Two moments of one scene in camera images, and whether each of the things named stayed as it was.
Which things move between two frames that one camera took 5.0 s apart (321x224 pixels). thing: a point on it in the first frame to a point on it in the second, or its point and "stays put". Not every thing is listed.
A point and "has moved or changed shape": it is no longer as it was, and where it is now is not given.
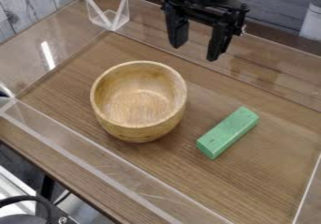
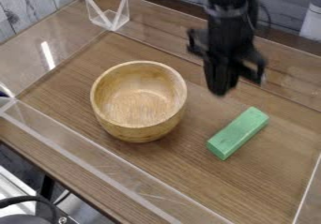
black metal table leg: (48, 186) stays put
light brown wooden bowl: (138, 99) stays put
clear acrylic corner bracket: (108, 19) stays put
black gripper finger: (219, 40) to (250, 74)
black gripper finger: (176, 25) to (222, 73)
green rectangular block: (224, 132) has moved or changed shape
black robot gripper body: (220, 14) to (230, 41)
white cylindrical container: (310, 25) stays put
